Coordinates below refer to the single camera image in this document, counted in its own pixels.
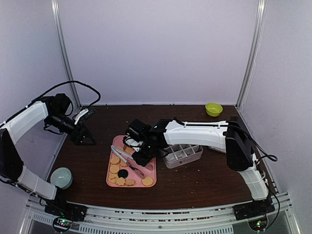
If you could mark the pink plastic tray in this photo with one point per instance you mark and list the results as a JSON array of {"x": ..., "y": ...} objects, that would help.
[{"x": 115, "y": 164}]

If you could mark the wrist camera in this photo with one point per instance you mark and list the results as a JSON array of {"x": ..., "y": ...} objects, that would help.
[
  {"x": 136, "y": 133},
  {"x": 83, "y": 115}
]

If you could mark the flower shaped tan cookie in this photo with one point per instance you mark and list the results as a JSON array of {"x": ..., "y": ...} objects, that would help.
[{"x": 130, "y": 182}]

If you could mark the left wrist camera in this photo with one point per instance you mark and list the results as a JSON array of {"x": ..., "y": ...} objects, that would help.
[{"x": 83, "y": 115}]

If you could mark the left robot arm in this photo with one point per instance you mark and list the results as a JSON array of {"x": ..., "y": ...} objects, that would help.
[{"x": 26, "y": 140}]

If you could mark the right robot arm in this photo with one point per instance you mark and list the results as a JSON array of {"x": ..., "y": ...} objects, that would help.
[{"x": 225, "y": 136}]

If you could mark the black sandwich cookie lower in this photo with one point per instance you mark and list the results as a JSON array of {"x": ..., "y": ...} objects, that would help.
[{"x": 123, "y": 173}]

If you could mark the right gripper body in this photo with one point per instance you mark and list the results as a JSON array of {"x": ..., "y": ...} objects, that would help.
[{"x": 149, "y": 153}]

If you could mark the left frame post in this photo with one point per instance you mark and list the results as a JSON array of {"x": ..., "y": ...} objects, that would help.
[{"x": 64, "y": 55}]

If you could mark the right frame post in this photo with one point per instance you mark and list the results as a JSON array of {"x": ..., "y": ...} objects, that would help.
[{"x": 257, "y": 34}]

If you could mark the frame post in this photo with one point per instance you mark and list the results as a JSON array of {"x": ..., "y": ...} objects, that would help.
[
  {"x": 257, "y": 34},
  {"x": 64, "y": 55}
]

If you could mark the white divided cookie tin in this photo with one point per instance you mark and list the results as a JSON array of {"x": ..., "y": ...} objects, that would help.
[{"x": 180, "y": 154}]

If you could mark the round tan cookie bottom right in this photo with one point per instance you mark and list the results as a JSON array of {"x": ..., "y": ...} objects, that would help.
[{"x": 148, "y": 181}]

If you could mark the green plastic bowl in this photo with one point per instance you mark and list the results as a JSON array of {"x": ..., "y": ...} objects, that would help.
[{"x": 213, "y": 109}]

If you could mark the metal serving tongs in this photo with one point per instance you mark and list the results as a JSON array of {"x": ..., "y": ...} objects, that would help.
[{"x": 124, "y": 156}]

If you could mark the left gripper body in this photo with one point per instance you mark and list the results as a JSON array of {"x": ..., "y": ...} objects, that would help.
[{"x": 74, "y": 136}]

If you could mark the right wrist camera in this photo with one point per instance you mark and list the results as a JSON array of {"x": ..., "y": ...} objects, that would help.
[{"x": 136, "y": 133}]

